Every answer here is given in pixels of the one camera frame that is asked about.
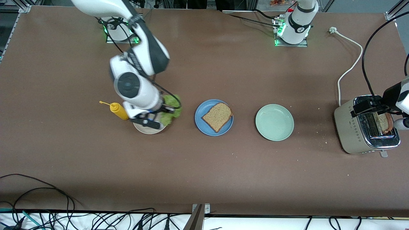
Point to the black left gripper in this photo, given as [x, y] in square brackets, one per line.
[388, 95]

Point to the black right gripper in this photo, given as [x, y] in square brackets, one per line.
[165, 110]

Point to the green lettuce leaf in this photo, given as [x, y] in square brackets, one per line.
[169, 119]

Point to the brown toast slice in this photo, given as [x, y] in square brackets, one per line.
[217, 116]
[383, 123]

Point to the yellow mustard squeeze bottle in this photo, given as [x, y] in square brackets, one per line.
[119, 111]

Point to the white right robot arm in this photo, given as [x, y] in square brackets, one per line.
[143, 92]

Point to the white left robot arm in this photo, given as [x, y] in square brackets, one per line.
[297, 25]

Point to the beige round plate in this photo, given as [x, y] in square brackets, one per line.
[150, 131]

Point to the blue round plate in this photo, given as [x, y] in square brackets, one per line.
[199, 119]

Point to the mint green round plate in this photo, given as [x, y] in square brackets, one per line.
[274, 122]

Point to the silver beige toaster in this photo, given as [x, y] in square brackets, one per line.
[346, 127]

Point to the black power plug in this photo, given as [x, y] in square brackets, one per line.
[139, 225]
[166, 224]

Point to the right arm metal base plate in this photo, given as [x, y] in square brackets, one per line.
[111, 41]

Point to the aluminium corner rail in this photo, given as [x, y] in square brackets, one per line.
[391, 16]

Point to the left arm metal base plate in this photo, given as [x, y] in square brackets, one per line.
[281, 45]

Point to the aluminium table post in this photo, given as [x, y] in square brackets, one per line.
[196, 220]

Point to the aluminium side frame rail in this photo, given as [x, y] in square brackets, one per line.
[27, 8]

